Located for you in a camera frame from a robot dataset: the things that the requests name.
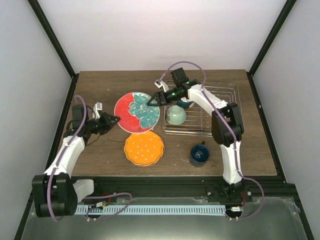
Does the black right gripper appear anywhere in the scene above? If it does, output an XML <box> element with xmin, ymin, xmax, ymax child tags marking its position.
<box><xmin>147</xmin><ymin>88</ymin><xmax>184</xmax><ymax>107</ymax></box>

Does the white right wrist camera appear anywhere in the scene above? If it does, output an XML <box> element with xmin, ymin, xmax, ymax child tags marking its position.
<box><xmin>154</xmin><ymin>79</ymin><xmax>169</xmax><ymax>92</ymax></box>

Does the light green ceramic bowl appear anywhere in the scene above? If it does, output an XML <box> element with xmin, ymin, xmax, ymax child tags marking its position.
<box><xmin>165</xmin><ymin>105</ymin><xmax>187</xmax><ymax>125</ymax></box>

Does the dark blue mug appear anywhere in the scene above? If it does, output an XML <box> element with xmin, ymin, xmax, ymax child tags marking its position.
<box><xmin>189</xmin><ymin>141</ymin><xmax>211</xmax><ymax>168</ymax></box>

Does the black aluminium frame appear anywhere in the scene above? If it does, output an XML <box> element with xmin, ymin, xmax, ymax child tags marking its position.
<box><xmin>28</xmin><ymin>0</ymin><xmax>314</xmax><ymax>240</ymax></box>

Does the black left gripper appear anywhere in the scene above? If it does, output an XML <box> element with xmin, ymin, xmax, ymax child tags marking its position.
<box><xmin>86</xmin><ymin>112</ymin><xmax>121</xmax><ymax>135</ymax></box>

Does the wire dish rack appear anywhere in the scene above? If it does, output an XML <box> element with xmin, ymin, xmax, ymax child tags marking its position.
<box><xmin>162</xmin><ymin>81</ymin><xmax>241</xmax><ymax>137</ymax></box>

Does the white bowl with blue rim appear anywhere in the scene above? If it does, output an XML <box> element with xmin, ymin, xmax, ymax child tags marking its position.
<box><xmin>176</xmin><ymin>99</ymin><xmax>195</xmax><ymax>109</ymax></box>

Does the orange polka dot plate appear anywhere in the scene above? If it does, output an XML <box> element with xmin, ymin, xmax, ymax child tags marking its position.
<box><xmin>123</xmin><ymin>131</ymin><xmax>165</xmax><ymax>167</ymax></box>

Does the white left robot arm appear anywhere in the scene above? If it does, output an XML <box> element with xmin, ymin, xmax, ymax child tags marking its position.
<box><xmin>32</xmin><ymin>102</ymin><xmax>121</xmax><ymax>219</ymax></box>

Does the red and teal plate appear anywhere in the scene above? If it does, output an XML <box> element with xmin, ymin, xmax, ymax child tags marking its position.
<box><xmin>114</xmin><ymin>92</ymin><xmax>160</xmax><ymax>134</ymax></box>

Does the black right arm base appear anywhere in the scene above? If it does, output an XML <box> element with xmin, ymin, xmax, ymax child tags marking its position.
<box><xmin>205</xmin><ymin>180</ymin><xmax>253</xmax><ymax>204</ymax></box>

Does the light blue slotted strip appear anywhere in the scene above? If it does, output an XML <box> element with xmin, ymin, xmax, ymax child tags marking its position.
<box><xmin>75</xmin><ymin>205</ymin><xmax>226</xmax><ymax>216</ymax></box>

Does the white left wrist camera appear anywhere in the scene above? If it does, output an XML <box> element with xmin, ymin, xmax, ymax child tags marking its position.
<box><xmin>92</xmin><ymin>102</ymin><xmax>103</xmax><ymax>120</ymax></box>

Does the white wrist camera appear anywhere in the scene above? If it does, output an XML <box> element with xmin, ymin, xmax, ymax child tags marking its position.
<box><xmin>92</xmin><ymin>102</ymin><xmax>103</xmax><ymax>120</ymax></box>
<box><xmin>154</xmin><ymin>79</ymin><xmax>169</xmax><ymax>92</ymax></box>

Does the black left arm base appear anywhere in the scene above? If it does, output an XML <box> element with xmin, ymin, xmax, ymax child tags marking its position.
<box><xmin>82</xmin><ymin>192</ymin><xmax>113</xmax><ymax>203</ymax></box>

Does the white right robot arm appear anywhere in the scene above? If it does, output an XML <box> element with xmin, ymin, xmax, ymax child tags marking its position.
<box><xmin>147</xmin><ymin>68</ymin><xmax>244</xmax><ymax>202</ymax></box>

